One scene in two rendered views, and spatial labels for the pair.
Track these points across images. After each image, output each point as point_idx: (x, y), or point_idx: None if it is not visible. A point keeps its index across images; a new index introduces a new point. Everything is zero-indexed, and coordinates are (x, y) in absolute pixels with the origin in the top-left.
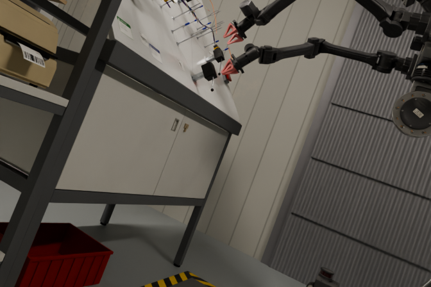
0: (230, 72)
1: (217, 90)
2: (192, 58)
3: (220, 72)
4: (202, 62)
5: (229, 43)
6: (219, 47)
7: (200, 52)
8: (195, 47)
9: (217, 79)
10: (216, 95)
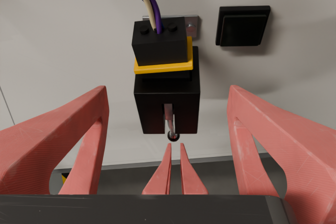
0: (182, 190)
1: (226, 116)
2: (10, 105)
3: (175, 137)
4: (105, 69)
5: (229, 119)
6: (183, 47)
7: (84, 21)
8: (28, 25)
9: (274, 67)
10: (192, 136)
